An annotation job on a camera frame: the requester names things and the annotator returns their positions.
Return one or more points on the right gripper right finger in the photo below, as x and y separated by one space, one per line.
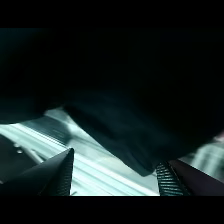
186 181

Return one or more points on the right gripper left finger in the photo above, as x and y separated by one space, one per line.
53 176

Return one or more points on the black garment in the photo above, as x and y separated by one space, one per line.
126 93

